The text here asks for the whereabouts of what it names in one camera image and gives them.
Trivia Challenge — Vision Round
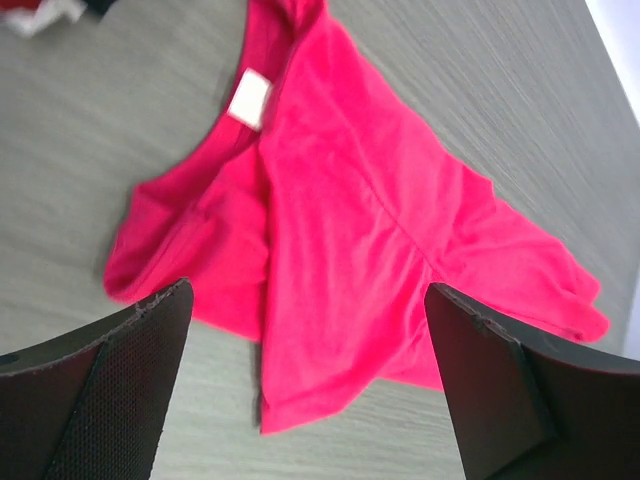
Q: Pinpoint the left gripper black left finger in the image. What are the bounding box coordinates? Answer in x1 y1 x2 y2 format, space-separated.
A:
1 279 194 479

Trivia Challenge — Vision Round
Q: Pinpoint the red t shirt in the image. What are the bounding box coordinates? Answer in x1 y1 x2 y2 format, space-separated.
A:
0 0 41 15

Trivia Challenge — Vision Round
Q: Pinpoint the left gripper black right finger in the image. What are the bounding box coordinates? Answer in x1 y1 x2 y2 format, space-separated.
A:
425 283 639 479

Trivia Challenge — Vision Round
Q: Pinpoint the white t shirt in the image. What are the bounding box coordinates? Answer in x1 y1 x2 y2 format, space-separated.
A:
1 0 86 38

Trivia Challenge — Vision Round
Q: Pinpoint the pink t shirt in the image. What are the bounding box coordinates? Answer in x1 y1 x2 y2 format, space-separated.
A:
104 1 609 434

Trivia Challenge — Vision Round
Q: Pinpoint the black t shirt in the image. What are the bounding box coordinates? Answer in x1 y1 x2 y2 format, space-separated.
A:
84 0 118 19

